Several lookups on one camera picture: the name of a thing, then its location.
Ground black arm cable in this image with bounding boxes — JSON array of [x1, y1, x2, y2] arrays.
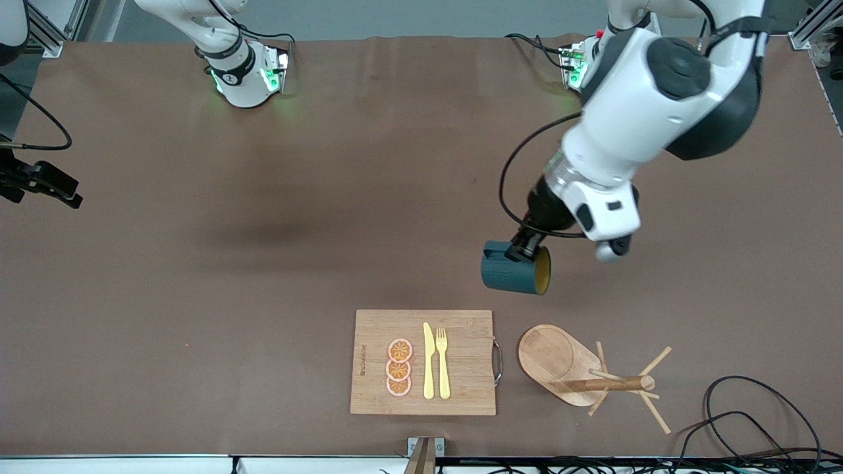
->
[[499, 112, 587, 239], [0, 72, 72, 151]]

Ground bamboo cutting board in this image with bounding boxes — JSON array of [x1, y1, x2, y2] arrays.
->
[[350, 309, 503, 417]]

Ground yellow plastic fork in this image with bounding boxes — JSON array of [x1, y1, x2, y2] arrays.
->
[[435, 327, 451, 400]]

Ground yellow plastic knife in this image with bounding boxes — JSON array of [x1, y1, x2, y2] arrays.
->
[[423, 322, 436, 400]]

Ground black base cable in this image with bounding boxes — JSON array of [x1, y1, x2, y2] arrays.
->
[[209, 0, 295, 60], [504, 33, 568, 70]]

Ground wooden cup rack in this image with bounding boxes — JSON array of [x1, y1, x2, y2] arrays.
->
[[518, 324, 672, 435]]

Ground black right base cable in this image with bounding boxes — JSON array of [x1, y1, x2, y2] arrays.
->
[[209, 0, 295, 60]]

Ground metal table bracket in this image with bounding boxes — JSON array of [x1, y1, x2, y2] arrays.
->
[[407, 437, 445, 474]]

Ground crumpled white plastic wrap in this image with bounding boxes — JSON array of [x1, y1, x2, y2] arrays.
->
[[809, 32, 843, 68]]

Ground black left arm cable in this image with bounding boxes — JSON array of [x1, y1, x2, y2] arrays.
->
[[499, 112, 587, 239]]

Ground black loose cable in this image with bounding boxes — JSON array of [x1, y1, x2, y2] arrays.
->
[[703, 375, 823, 471], [675, 411, 801, 474]]

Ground dark teal cup yellow inside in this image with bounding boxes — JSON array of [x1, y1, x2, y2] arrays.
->
[[480, 240, 553, 296]]

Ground aluminium frame profile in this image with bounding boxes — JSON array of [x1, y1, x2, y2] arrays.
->
[[788, 0, 843, 51], [20, 0, 90, 59]]

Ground black left base cable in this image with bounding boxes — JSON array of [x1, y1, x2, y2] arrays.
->
[[504, 33, 568, 70]]

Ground brown table cover mat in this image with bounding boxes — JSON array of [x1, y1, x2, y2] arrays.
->
[[0, 33, 843, 459]]

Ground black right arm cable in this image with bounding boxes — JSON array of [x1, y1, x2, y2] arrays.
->
[[0, 72, 72, 151]]

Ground white table edge rail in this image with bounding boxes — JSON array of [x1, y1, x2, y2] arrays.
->
[[0, 454, 409, 474]]

